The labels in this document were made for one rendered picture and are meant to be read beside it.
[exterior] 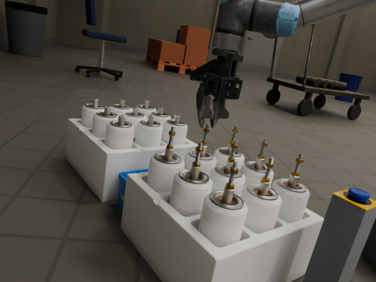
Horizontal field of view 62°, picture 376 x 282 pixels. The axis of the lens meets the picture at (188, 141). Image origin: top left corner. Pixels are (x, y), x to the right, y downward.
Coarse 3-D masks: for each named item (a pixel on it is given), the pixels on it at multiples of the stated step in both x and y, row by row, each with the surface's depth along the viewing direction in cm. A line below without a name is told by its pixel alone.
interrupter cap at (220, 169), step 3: (219, 165) 85; (222, 165) 85; (225, 165) 86; (216, 168) 82; (219, 168) 83; (222, 168) 83; (216, 171) 81; (219, 171) 81; (222, 171) 81; (240, 171) 83; (222, 174) 79; (225, 174) 80; (228, 174) 80; (237, 174) 81; (240, 174) 82; (234, 177) 79; (237, 177) 79
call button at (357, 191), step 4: (352, 188) 64; (356, 188) 65; (348, 192) 64; (352, 192) 62; (356, 192) 62; (360, 192) 63; (364, 192) 63; (352, 196) 63; (356, 196) 62; (360, 196) 62; (364, 196) 61; (368, 196) 62; (360, 200) 62; (364, 200) 62
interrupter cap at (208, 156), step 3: (192, 150) 93; (189, 153) 90; (192, 153) 90; (195, 153) 91; (207, 153) 93; (210, 153) 93; (192, 156) 88; (195, 156) 89; (207, 156) 91; (210, 156) 91; (213, 156) 91; (201, 159) 88; (204, 159) 88; (207, 159) 88; (210, 159) 89
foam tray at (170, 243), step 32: (128, 192) 87; (128, 224) 88; (160, 224) 74; (192, 224) 71; (288, 224) 76; (320, 224) 81; (160, 256) 75; (192, 256) 64; (224, 256) 60; (256, 256) 67; (288, 256) 76
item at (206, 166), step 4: (188, 152) 92; (188, 156) 89; (184, 160) 91; (188, 160) 89; (192, 160) 88; (200, 160) 87; (204, 160) 88; (212, 160) 89; (216, 160) 91; (188, 164) 89; (200, 164) 87; (204, 164) 87; (208, 164) 87; (212, 164) 88; (184, 168) 90; (188, 168) 89; (200, 168) 87; (204, 168) 87; (208, 168) 88; (204, 172) 88; (208, 172) 89
